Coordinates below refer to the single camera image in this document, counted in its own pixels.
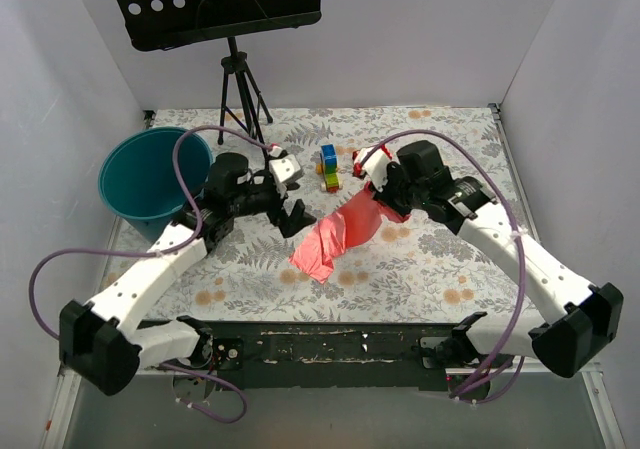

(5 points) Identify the red plastic trash bag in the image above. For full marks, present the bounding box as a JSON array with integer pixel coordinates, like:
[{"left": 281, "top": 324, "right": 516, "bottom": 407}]
[{"left": 289, "top": 183, "right": 409, "bottom": 283}]

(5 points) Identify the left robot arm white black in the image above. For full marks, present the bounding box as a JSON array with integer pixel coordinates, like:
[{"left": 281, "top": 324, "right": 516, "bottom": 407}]
[{"left": 59, "top": 150, "right": 316, "bottom": 396}]

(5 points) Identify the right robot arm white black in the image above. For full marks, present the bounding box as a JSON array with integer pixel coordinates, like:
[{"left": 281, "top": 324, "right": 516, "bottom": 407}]
[{"left": 354, "top": 140, "right": 624, "bottom": 378}]

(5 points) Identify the teal plastic trash bin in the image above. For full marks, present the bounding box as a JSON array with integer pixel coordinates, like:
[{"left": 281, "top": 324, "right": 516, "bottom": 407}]
[{"left": 98, "top": 127, "right": 186, "bottom": 242}]

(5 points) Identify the colourful toy brick car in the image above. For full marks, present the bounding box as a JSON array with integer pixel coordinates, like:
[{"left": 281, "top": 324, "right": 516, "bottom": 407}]
[{"left": 316, "top": 144, "right": 342, "bottom": 193}]

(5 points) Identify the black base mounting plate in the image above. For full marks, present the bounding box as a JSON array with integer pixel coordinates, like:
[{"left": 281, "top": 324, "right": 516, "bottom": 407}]
[{"left": 193, "top": 321, "right": 479, "bottom": 392}]

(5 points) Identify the black music stand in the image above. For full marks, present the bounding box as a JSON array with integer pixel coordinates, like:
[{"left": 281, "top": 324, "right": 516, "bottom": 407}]
[{"left": 116, "top": 0, "right": 321, "bottom": 140}]

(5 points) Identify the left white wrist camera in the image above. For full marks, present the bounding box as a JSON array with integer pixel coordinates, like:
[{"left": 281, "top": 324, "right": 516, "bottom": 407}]
[{"left": 267, "top": 144, "right": 303, "bottom": 186}]

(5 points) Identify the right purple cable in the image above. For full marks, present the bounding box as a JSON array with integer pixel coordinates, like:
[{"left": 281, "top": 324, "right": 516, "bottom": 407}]
[{"left": 372, "top": 129, "right": 529, "bottom": 405}]

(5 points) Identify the purple cable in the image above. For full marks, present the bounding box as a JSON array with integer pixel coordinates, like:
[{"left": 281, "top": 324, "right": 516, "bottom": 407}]
[
  {"left": 28, "top": 125, "right": 281, "bottom": 424},
  {"left": 372, "top": 129, "right": 529, "bottom": 405}
]

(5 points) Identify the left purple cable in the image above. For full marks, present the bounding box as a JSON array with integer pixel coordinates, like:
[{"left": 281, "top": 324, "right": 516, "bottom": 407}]
[{"left": 28, "top": 125, "right": 281, "bottom": 424}]

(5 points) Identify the aluminium frame rail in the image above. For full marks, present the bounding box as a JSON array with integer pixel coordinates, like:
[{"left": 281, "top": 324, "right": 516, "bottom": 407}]
[{"left": 43, "top": 363, "right": 625, "bottom": 448}]

